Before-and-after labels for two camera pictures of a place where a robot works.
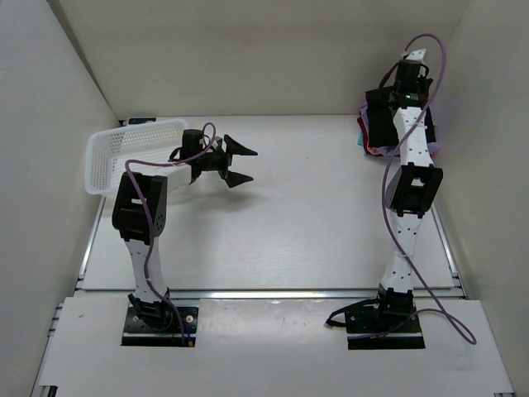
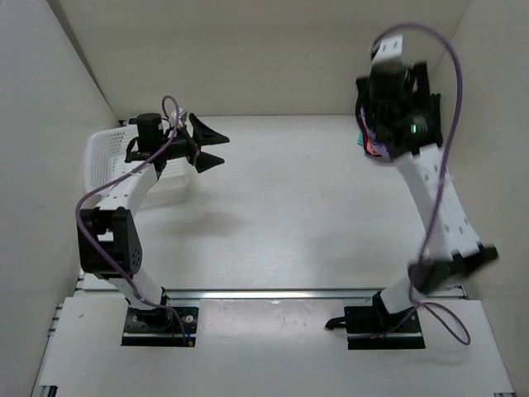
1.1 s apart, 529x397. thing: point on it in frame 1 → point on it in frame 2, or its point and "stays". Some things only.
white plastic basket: (108, 150) stays
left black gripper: (232, 148) → (203, 160)
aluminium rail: (269, 294) stays
